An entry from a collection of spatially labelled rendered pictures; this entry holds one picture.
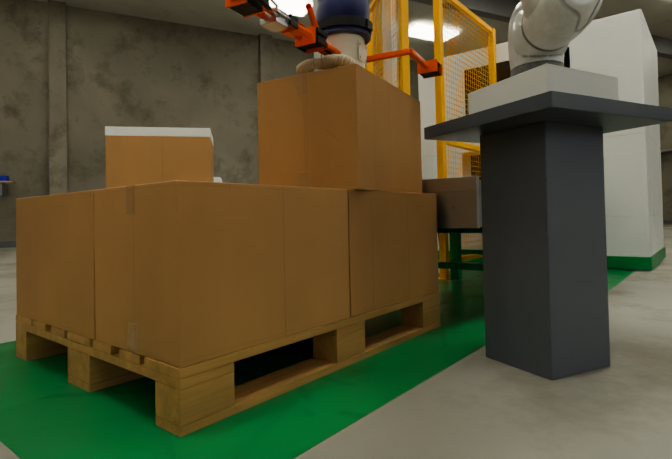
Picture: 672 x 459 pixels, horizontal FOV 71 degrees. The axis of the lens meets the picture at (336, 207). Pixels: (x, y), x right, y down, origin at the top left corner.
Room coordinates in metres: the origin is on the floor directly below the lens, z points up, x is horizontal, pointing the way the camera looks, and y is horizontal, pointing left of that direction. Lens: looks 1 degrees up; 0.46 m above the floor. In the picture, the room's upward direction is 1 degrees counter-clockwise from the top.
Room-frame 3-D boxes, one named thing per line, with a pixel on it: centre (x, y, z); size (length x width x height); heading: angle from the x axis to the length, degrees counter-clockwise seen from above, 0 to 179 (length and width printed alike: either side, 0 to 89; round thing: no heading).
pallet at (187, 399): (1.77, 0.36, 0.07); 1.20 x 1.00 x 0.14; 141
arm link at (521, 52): (1.44, -0.63, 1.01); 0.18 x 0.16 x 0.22; 177
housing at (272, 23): (1.44, 0.18, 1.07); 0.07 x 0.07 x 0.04; 62
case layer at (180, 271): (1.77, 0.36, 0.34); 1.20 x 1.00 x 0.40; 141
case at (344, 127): (1.83, -0.05, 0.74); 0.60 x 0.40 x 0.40; 150
